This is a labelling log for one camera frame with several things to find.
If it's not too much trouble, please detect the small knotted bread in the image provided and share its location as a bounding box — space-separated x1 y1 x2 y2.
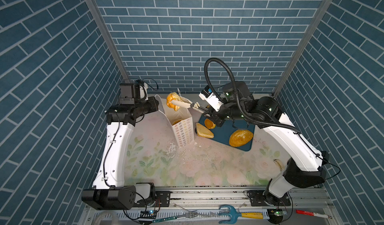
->
167 92 182 112

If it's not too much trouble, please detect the triangular toast slice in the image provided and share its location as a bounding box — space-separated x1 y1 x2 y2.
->
196 123 214 139

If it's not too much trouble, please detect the white paper bag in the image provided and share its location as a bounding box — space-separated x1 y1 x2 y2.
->
155 94 195 148

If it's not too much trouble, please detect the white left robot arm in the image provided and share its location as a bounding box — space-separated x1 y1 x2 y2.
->
81 97 159 210

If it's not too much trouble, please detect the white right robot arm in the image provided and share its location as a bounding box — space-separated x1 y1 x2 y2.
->
199 81 329 206

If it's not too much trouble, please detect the large sesame bread loaf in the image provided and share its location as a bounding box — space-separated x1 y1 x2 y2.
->
229 130 254 147

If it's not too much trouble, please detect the small wooden piece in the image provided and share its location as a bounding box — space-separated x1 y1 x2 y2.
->
274 159 285 172

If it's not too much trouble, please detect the teal yellow garden fork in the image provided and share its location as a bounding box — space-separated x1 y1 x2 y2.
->
218 205 264 224

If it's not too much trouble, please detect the red white marker pen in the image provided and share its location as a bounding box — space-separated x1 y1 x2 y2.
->
296 210 332 219

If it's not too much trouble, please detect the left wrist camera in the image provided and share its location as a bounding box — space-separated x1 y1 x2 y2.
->
119 82 148 105

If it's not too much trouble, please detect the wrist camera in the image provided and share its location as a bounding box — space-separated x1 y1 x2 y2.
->
119 82 148 105
199 86 223 112

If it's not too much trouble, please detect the black corrugated cable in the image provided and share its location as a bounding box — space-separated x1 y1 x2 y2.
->
203 57 301 133

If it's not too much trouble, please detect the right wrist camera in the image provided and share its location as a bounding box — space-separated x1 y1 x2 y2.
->
199 86 223 112

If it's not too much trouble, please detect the metal fork green handle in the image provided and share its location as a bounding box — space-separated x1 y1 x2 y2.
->
152 211 198 224

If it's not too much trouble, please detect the aluminium rail frame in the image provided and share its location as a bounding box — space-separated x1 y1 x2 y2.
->
81 183 342 225

